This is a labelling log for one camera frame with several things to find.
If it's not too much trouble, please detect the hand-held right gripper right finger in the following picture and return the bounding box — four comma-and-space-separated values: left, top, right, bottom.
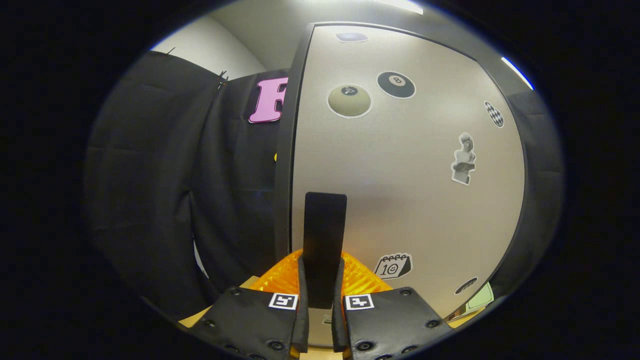
331, 251, 453, 360

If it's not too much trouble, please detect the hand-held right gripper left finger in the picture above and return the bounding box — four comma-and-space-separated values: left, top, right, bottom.
190, 250, 310, 360

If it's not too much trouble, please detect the black door handle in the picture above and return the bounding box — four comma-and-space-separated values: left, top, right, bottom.
303, 192, 348, 310

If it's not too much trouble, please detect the dark grey cabinet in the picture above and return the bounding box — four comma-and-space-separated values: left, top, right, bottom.
274, 21, 538, 351

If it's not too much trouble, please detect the pale green book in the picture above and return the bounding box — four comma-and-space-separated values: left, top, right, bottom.
465, 281, 496, 311

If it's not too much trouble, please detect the black backdrop cloth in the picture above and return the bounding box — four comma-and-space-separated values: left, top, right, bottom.
85, 50, 566, 321

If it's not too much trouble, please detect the narrow ceiling light panel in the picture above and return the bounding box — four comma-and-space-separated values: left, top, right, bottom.
501, 56, 535, 91

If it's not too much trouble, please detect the large ceiling light panel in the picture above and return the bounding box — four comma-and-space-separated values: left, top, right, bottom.
385, 0, 425, 15

